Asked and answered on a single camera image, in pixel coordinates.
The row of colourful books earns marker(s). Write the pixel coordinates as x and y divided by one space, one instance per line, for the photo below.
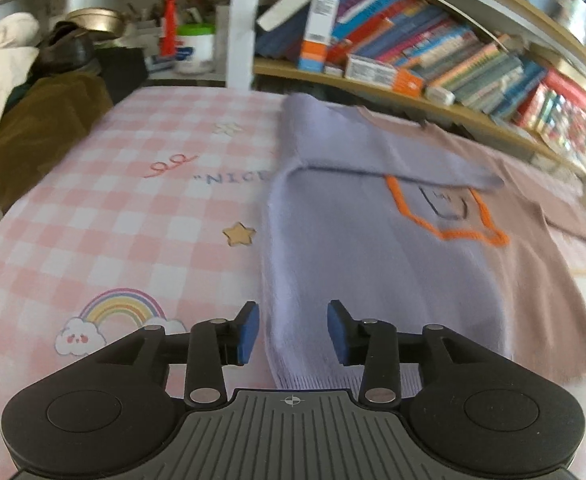
463 55

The purple knit sweater orange outline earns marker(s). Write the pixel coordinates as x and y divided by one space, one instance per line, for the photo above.
373 270

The black box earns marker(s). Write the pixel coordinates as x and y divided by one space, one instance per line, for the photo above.
123 75

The white jar green lid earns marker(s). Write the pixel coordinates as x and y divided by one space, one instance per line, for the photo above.
194 50

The white shelf post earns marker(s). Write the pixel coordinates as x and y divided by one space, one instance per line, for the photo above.
245 25

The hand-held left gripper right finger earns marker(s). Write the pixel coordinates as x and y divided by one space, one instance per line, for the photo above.
336 334

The red and white bottle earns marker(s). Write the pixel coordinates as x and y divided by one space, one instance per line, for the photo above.
170 20

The pinkish brown t-shirt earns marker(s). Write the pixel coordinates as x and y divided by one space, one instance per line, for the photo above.
538 260

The round metal tin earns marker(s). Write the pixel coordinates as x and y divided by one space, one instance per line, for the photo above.
95 19

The pink checkered printed blanket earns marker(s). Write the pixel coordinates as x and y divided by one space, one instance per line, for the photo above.
123 200

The olive brown cloth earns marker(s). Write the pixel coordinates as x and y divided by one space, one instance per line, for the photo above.
38 120

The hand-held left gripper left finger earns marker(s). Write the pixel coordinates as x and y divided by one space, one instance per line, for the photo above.
249 334

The white and orange carton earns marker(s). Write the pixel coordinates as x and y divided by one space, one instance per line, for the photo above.
317 35

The small white box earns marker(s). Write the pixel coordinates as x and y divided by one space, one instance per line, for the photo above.
440 95

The wooden bookshelf board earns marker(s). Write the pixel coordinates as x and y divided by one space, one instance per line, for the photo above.
373 91

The blue and white packet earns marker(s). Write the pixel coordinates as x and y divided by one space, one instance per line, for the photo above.
160 61

